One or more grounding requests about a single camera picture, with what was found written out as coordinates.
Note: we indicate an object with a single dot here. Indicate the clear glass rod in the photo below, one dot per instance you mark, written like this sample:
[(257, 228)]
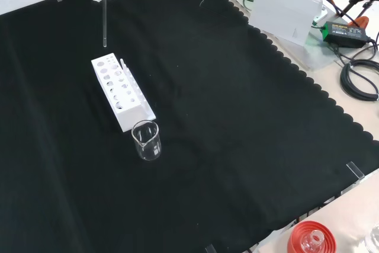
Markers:
[(104, 22)]

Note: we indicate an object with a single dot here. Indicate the orange clamp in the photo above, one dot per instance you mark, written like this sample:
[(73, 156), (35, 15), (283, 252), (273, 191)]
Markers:
[(363, 22)]

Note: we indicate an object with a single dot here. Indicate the black power adapter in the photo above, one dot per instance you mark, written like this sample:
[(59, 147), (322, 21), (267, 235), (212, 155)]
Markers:
[(345, 35)]

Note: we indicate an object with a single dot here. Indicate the white test tube rack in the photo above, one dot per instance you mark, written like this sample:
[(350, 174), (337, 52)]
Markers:
[(130, 116)]

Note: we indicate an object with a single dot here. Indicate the clear glass beaker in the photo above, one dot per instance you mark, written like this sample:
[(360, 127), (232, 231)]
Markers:
[(146, 146)]

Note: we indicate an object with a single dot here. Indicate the pale board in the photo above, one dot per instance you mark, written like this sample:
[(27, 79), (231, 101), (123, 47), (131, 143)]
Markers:
[(281, 13)]

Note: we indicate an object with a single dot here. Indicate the small clear glass flask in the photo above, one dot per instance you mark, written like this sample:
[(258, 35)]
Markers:
[(316, 236)]

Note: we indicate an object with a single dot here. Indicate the red ribbed funnel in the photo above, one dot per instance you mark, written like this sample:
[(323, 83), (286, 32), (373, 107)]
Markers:
[(296, 235)]

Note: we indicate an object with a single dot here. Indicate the metal base plate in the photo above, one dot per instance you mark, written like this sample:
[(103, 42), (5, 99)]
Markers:
[(316, 54)]

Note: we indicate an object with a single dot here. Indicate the black bench cloth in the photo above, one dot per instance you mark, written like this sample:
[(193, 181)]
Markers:
[(207, 116)]

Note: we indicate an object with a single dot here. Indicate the clear glass vessel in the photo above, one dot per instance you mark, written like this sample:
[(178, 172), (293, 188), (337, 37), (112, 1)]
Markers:
[(374, 238)]

